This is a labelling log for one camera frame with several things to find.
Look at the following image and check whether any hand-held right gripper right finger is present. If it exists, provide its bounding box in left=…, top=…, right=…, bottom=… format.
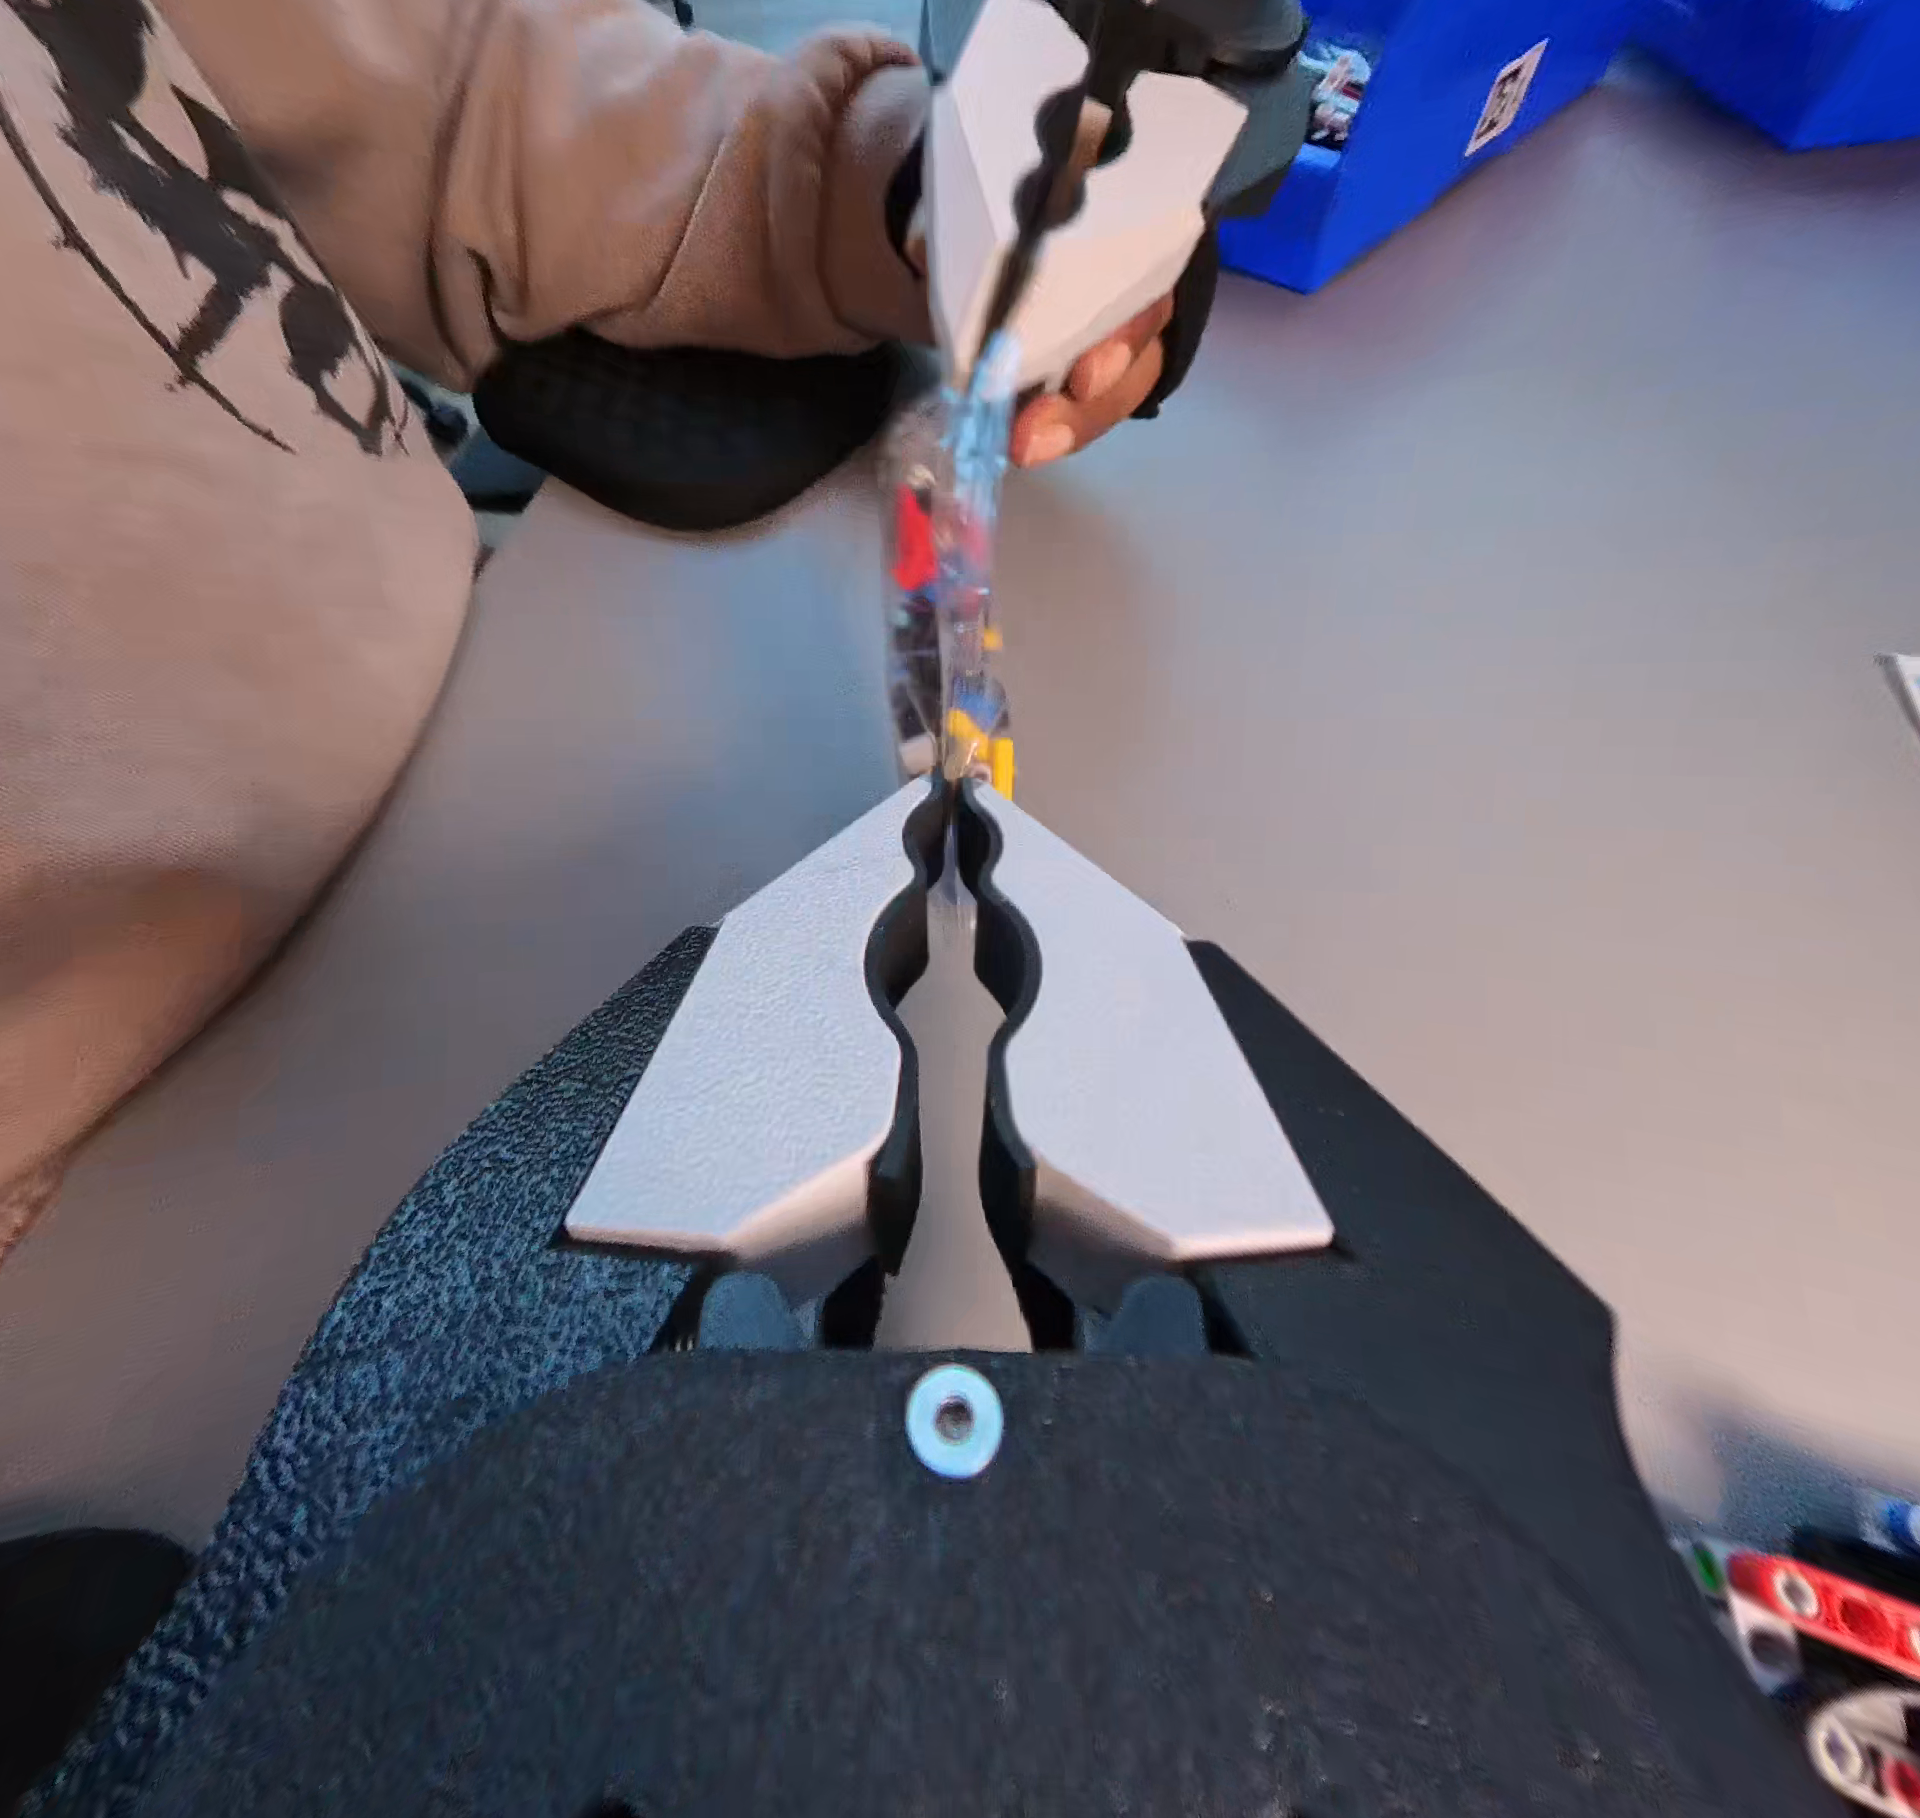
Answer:
left=959, top=775, right=1340, bottom=1327

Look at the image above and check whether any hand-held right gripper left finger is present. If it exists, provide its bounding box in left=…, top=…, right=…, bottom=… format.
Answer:
left=564, top=775, right=957, bottom=1347

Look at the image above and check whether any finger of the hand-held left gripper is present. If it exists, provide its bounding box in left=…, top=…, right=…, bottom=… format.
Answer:
left=919, top=0, right=1094, bottom=355
left=987, top=67, right=1255, bottom=397

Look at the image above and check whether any blue bin with white tag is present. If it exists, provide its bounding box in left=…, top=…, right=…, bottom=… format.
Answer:
left=1212, top=0, right=1716, bottom=300

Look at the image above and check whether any small bag of lego pins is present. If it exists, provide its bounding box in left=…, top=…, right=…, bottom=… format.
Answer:
left=887, top=334, right=1035, bottom=904

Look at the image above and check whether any lego car chassis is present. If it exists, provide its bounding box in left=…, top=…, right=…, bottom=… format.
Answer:
left=1670, top=1492, right=1920, bottom=1818

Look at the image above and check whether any person's left hand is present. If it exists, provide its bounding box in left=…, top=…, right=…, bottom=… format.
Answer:
left=1009, top=292, right=1184, bottom=470

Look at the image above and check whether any large blue plastic bin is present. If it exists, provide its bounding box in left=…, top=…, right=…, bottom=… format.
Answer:
left=1639, top=0, right=1920, bottom=157

